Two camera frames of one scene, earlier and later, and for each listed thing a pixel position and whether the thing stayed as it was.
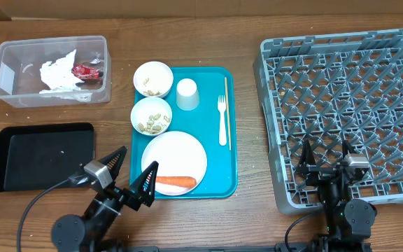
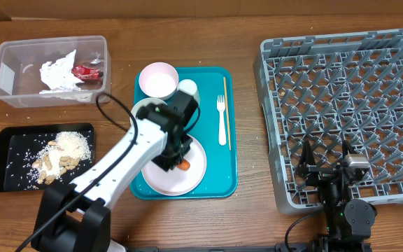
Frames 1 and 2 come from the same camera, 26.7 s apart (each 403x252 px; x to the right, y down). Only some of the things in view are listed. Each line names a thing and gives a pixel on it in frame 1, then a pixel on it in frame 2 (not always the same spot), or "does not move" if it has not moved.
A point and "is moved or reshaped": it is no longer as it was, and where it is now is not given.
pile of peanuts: (150, 126) is moved or reshaped
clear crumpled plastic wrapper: (97, 60) does not move
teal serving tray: (203, 102) does not move
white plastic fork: (222, 107) does not move
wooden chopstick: (227, 108) does not move
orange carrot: (177, 180) -> (184, 165)
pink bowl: (153, 79) is moved or reshaped
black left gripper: (130, 199) -> (169, 164)
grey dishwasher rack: (364, 87) does not move
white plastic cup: (187, 95) does not move
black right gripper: (306, 164) does not move
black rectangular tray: (30, 158) does not move
